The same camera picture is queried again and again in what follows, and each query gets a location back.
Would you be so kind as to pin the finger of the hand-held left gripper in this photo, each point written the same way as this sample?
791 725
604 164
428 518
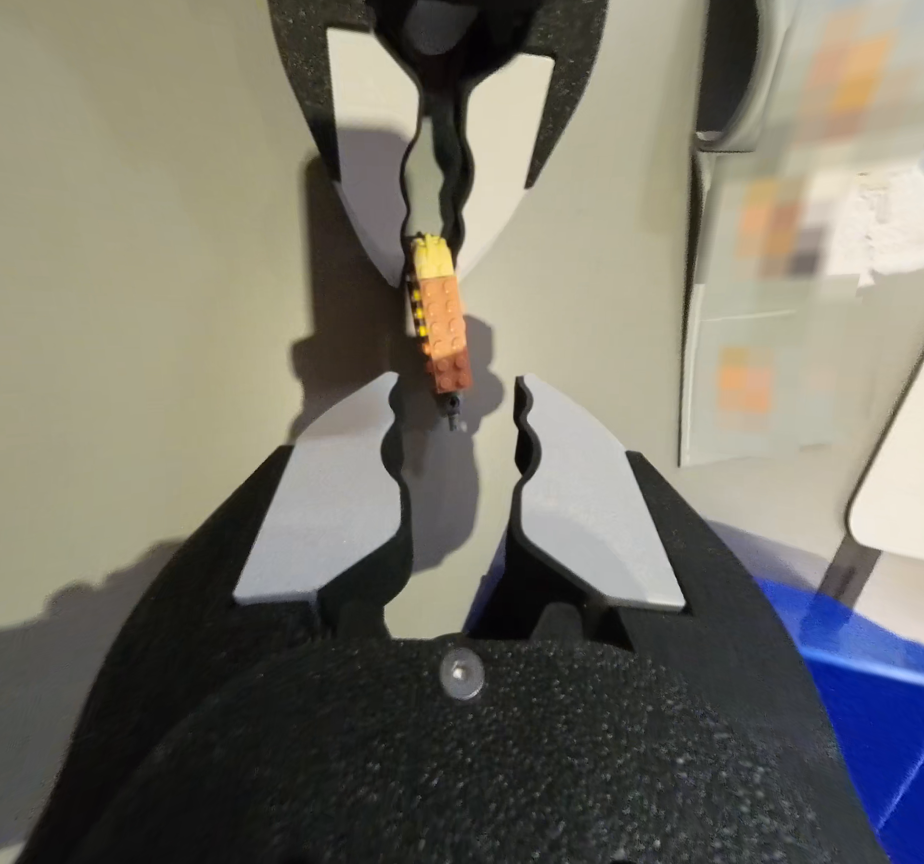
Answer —
368 157
505 142

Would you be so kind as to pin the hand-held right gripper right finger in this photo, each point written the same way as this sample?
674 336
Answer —
585 510

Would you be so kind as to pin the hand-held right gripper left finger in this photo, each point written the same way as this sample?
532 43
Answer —
325 503

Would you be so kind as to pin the toy brick model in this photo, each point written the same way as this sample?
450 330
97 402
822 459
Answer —
440 315

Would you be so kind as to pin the blue plastic bin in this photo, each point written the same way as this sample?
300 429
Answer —
866 698

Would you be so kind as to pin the grey desk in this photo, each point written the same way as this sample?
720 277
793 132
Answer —
144 229

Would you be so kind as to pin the instruction booklet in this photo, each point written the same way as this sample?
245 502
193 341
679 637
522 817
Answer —
704 445

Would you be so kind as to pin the white rounded board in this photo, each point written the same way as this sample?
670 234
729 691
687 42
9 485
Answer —
895 489

